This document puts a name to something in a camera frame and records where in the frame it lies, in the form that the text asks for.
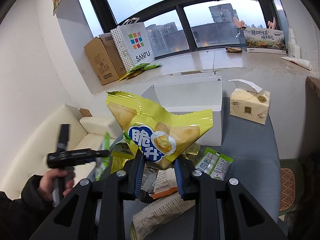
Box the orange snack packet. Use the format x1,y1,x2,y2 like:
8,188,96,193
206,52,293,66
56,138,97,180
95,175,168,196
152,168,178,199

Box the white printed snack bag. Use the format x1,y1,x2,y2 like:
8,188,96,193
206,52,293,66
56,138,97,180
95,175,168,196
130,192,195,239

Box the yellow potato chip bag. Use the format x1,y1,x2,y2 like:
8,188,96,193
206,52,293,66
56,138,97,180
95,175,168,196
106,91,213,170

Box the person's left hand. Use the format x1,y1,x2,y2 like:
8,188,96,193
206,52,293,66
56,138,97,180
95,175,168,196
37,169,75,201

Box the green white snack packet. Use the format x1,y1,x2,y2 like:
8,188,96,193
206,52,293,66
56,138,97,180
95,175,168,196
195,147,233,180

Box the cream sofa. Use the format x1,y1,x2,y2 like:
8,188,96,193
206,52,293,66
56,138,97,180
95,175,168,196
1,104,122,199

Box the white storage box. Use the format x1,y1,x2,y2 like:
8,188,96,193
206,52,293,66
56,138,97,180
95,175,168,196
141,75,223,146

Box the yellow tissue pack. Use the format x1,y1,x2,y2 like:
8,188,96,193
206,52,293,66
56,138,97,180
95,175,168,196
229,79,271,125

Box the brown cardboard box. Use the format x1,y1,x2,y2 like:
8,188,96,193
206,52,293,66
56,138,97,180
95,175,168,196
84,33,127,85

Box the green packets on sill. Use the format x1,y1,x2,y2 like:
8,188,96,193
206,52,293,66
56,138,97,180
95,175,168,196
118,63,162,81

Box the white SANFU shopping bag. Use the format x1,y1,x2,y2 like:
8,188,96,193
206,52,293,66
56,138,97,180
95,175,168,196
111,17,155,72

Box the printed display board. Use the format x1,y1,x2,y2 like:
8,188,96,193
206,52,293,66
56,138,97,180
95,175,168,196
243,27,286,55

